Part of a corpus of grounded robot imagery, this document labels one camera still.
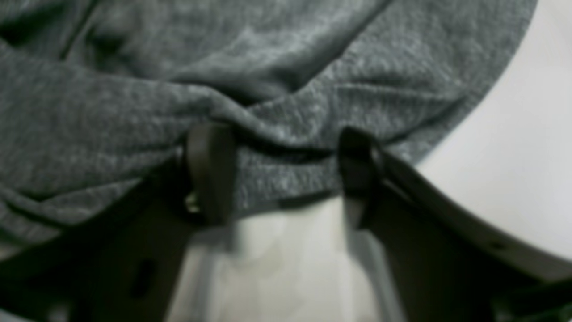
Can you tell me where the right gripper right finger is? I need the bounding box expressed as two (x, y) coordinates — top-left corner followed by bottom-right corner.
(337, 127), (385, 229)

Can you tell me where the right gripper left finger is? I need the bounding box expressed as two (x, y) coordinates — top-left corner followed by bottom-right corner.
(184, 123), (236, 226)

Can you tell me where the grey t-shirt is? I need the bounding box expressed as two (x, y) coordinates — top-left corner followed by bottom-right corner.
(0, 0), (537, 246)

